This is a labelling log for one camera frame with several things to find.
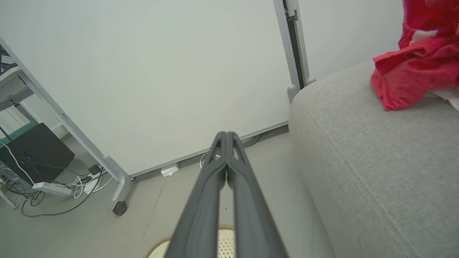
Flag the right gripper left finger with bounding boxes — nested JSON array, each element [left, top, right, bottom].
[[164, 131, 228, 258]]

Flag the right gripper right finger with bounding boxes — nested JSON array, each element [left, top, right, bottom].
[[227, 132, 289, 258]]

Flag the red garment with white stripes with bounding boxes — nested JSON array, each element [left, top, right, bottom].
[[370, 0, 459, 111]]

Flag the translucent white garment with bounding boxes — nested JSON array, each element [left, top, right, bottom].
[[425, 86, 459, 111]]

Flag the cream perforated laundry basket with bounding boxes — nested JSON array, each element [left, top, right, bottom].
[[145, 225, 237, 258]]

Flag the grey partition leg with caster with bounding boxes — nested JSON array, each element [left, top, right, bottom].
[[102, 155, 133, 216]]

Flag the white power strip with plugs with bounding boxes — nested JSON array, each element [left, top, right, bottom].
[[83, 172, 103, 195]]

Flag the grey fabric sofa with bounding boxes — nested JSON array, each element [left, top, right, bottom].
[[289, 59, 459, 258]]

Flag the large white partition panel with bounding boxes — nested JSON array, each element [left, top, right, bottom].
[[0, 0, 300, 178]]

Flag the long white power strip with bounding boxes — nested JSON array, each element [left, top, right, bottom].
[[32, 182, 74, 197]]

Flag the black computer case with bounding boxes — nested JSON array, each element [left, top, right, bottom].
[[0, 123, 75, 184]]

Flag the narrow white partition panel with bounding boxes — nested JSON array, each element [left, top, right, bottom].
[[297, 0, 406, 81]]

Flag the grey metal desk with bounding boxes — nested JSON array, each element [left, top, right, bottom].
[[0, 44, 36, 124]]

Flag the white looped floor cable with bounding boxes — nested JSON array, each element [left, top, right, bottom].
[[199, 152, 221, 169]]

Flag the black cable under partition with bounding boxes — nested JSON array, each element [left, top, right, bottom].
[[242, 134, 264, 148]]

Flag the white floor cable bundle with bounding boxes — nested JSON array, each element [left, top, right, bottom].
[[63, 174, 115, 200]]

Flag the white power strip with cables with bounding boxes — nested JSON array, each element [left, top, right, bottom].
[[20, 168, 105, 218]]

